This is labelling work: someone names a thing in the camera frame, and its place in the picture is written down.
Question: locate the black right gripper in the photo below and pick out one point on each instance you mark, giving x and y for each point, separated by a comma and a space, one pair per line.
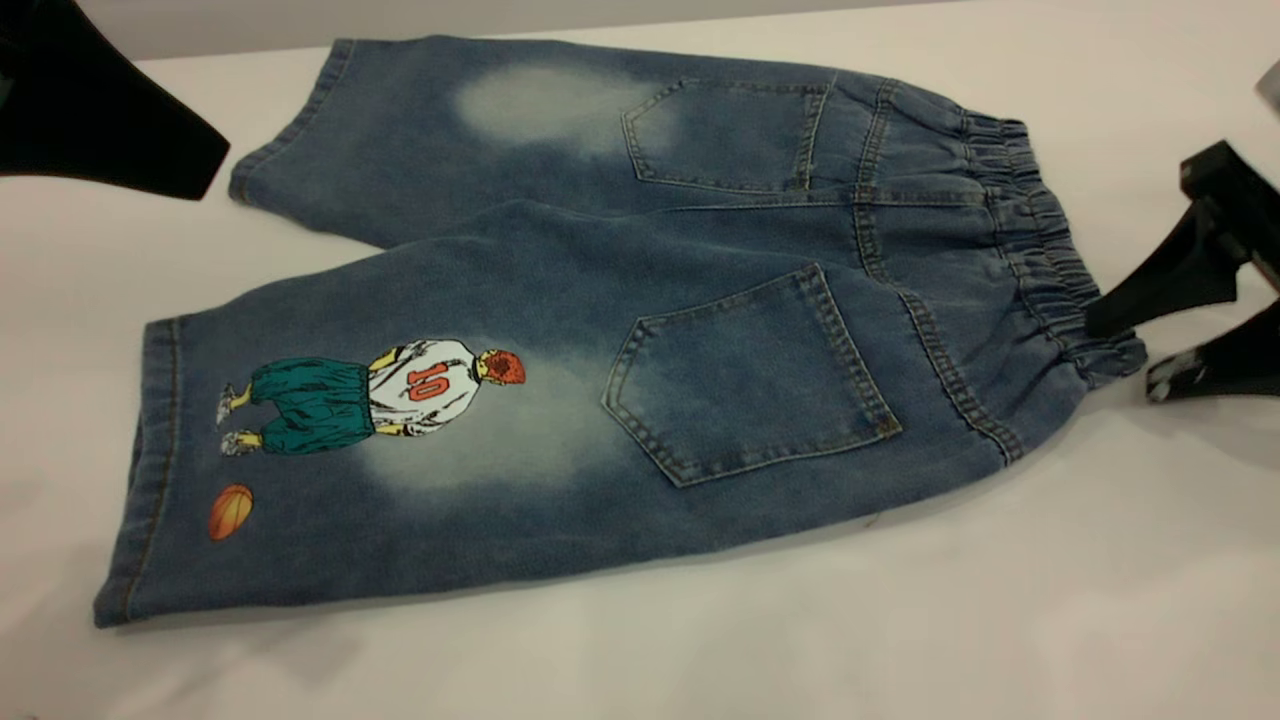
1240, 190

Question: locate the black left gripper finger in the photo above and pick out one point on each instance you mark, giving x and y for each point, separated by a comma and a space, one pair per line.
90, 110

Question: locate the blue denim shorts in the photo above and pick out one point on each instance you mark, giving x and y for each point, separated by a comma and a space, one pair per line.
600, 260

